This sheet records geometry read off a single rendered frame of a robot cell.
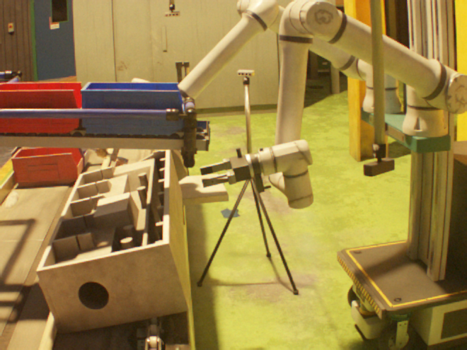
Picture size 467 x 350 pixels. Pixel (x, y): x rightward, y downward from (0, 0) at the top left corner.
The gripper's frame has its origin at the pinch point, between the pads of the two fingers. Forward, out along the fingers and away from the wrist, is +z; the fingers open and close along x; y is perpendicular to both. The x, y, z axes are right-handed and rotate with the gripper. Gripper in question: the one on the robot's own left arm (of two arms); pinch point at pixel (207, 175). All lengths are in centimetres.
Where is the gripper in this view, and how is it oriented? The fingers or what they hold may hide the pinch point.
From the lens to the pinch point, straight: 209.4
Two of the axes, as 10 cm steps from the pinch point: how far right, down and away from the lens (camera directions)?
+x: 0.9, 2.7, -9.6
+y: -2.2, -9.3, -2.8
